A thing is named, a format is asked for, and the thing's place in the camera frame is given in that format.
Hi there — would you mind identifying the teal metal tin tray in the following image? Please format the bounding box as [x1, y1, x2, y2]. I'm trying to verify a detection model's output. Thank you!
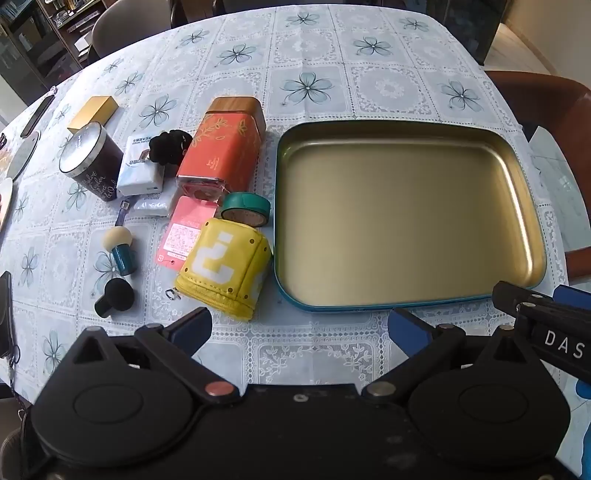
[274, 122, 548, 313]

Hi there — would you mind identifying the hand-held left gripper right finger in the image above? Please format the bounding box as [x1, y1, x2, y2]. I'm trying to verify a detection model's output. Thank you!
[362, 308, 536, 404]

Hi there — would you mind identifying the green tape roll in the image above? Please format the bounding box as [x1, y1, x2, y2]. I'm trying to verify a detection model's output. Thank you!
[221, 192, 272, 228]

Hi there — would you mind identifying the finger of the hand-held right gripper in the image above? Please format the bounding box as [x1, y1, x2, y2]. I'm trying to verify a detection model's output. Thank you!
[553, 284, 591, 311]
[492, 280, 557, 321]

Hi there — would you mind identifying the black fluffy toy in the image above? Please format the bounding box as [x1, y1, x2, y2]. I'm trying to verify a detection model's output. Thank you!
[148, 129, 194, 166]

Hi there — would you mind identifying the white floral lace tablecloth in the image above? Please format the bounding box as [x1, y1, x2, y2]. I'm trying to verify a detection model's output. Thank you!
[0, 4, 571, 416]

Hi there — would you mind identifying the beige chair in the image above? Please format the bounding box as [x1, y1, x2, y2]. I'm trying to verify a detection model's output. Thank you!
[91, 0, 171, 58]

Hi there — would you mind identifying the orange tea tin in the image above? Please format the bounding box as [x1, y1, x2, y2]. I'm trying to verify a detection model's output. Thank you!
[175, 96, 267, 201]

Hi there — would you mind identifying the yellow zip pouch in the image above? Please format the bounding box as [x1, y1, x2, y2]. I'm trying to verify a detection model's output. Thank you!
[174, 218, 273, 322]

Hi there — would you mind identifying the dark jar with silver lid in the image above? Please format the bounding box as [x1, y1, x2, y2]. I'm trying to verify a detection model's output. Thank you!
[58, 122, 124, 201]

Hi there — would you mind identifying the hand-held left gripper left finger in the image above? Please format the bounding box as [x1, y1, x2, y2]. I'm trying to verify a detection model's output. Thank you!
[69, 307, 241, 407]

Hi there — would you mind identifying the white tissue packet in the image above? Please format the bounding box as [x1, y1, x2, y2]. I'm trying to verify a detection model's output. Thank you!
[115, 134, 165, 197]

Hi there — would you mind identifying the grey round mat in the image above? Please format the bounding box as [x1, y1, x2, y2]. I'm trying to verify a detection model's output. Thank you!
[6, 130, 41, 182]

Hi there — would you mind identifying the gold cardboard box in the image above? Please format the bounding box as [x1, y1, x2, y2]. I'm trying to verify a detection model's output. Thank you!
[67, 95, 120, 136]

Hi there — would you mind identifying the wooden bookshelf cabinet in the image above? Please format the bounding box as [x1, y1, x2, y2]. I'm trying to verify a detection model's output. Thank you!
[0, 0, 112, 102]

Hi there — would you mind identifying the dark flat phone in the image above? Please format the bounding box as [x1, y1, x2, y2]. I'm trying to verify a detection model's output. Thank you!
[21, 95, 55, 138]

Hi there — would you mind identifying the teal handled makeup brush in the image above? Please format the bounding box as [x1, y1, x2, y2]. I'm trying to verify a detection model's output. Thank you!
[102, 226, 137, 277]

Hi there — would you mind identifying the dark cabinet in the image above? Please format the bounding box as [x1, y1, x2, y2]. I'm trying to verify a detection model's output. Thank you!
[434, 0, 502, 65]

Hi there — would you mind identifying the brown chair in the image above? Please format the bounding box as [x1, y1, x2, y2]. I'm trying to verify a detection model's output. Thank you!
[487, 71, 591, 139]

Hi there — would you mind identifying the pink paper tag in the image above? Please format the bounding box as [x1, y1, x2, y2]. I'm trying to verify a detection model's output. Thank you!
[156, 196, 218, 268]

